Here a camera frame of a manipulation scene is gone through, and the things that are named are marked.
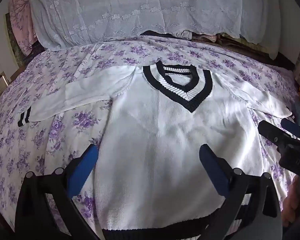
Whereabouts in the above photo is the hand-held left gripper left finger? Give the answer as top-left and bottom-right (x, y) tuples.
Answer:
(14, 144), (100, 240)

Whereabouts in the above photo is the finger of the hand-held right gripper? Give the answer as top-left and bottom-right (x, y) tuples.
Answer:
(258, 120), (300, 143)
(281, 118), (300, 141)

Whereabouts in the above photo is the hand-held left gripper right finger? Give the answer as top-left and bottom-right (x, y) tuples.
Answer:
(198, 144), (283, 240)

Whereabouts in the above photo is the white sweater with black trim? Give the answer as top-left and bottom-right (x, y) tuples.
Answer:
(17, 60), (294, 240)

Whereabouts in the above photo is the person's right hand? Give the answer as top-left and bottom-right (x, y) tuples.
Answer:
(282, 176), (300, 228)

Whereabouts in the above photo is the purple floral bedsheet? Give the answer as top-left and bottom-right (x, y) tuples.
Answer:
(0, 35), (300, 240)

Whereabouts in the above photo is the pink floral pillow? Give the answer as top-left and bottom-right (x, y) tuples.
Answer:
(9, 0), (44, 57)

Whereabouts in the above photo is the white lace cover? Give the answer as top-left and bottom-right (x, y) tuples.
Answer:
(30, 0), (283, 60)

